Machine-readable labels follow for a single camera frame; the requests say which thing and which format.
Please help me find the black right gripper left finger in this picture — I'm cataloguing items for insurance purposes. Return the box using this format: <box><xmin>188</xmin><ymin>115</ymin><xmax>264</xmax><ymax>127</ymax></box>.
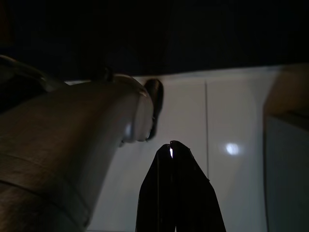
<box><xmin>135</xmin><ymin>144</ymin><xmax>175</xmax><ymax>232</ymax></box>

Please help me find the silver robot right leg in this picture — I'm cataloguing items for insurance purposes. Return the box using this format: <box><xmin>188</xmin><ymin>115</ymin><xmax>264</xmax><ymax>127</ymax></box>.
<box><xmin>0</xmin><ymin>55</ymin><xmax>155</xmax><ymax>232</ymax></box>

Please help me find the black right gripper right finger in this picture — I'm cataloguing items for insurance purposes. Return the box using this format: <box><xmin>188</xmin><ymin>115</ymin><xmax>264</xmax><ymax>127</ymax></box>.
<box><xmin>170</xmin><ymin>140</ymin><xmax>227</xmax><ymax>232</ymax></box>

